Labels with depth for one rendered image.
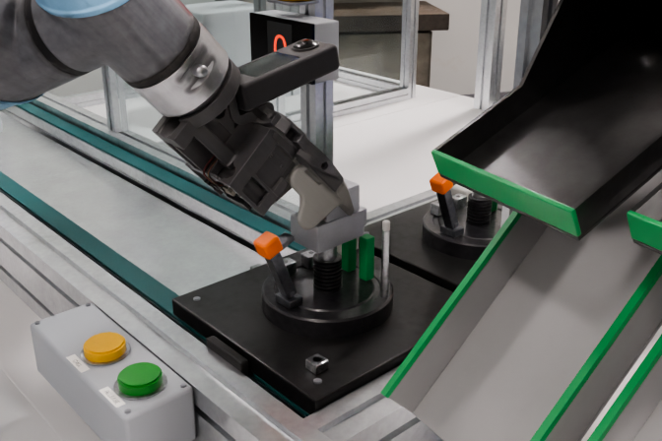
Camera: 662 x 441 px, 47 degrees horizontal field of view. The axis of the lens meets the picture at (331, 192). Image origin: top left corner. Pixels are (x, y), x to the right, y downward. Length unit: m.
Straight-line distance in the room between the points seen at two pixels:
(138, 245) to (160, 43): 0.57
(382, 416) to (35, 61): 0.40
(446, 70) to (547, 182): 4.75
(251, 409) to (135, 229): 0.52
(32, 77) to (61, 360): 0.30
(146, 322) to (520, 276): 0.40
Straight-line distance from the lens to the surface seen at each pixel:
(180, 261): 1.06
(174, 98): 0.61
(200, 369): 0.77
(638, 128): 0.56
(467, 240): 0.94
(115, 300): 0.90
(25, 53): 0.62
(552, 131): 0.57
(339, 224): 0.77
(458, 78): 5.31
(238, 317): 0.81
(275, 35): 0.95
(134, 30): 0.58
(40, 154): 1.55
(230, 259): 1.05
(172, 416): 0.74
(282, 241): 0.75
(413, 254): 0.94
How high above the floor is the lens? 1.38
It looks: 22 degrees down
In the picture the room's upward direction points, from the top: straight up
